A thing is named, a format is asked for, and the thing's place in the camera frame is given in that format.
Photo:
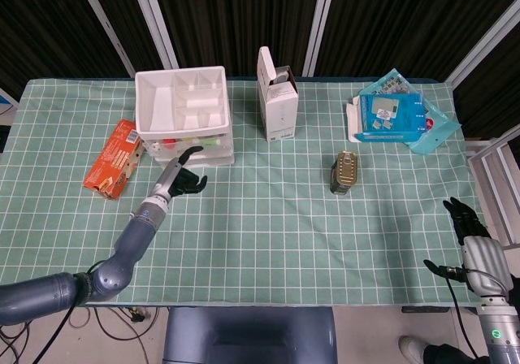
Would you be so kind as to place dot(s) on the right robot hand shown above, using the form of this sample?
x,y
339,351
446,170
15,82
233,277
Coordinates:
x,y
485,262

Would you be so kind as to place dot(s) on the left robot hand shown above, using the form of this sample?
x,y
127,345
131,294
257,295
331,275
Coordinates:
x,y
166,177

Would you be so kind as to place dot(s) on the clear drawer with toys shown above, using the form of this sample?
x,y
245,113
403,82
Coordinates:
x,y
187,141

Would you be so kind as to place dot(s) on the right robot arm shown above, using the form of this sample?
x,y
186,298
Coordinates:
x,y
497,331

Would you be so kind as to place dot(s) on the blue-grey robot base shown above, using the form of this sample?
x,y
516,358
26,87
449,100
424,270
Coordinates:
x,y
248,335

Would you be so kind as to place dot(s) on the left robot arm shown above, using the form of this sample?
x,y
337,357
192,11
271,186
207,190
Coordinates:
x,y
130,242

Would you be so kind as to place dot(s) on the clear drawer with pink item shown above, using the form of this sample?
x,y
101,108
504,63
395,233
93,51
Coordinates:
x,y
217,161

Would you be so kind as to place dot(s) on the small soccer ball toy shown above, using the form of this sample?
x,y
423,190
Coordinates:
x,y
155,148

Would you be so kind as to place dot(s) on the green and white tube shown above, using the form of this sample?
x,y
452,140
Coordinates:
x,y
209,140

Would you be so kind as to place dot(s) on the orange carton box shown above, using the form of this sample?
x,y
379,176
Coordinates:
x,y
111,161

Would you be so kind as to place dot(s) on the white metal rack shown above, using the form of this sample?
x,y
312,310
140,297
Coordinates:
x,y
495,185

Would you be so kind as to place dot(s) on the dark trouser leg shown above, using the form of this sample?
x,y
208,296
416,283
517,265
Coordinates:
x,y
451,356

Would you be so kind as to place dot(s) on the green checked tablecloth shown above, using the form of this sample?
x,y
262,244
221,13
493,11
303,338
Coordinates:
x,y
260,226

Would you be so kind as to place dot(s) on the white shoe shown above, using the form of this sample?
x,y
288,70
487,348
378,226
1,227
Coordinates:
x,y
410,347

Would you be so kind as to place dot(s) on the tall white carton box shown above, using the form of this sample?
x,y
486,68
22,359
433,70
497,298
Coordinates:
x,y
280,108

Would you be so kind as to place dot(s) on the teal plastic bag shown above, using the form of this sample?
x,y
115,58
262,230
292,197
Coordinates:
x,y
438,130

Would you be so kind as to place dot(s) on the yellow black plug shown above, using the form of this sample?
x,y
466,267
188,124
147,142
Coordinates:
x,y
137,314

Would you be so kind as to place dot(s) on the flat blue product box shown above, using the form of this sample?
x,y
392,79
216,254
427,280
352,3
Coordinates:
x,y
390,116

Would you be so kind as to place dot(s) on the white board with blue stripe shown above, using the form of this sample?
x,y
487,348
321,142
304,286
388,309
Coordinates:
x,y
6,104

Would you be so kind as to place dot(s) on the black curtain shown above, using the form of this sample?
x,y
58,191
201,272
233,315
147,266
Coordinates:
x,y
243,10

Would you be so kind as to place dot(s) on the white plastic drawer organizer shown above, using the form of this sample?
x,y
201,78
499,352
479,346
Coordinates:
x,y
162,104

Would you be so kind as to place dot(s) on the white frame post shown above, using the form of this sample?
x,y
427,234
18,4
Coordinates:
x,y
156,22
321,22
483,43
105,22

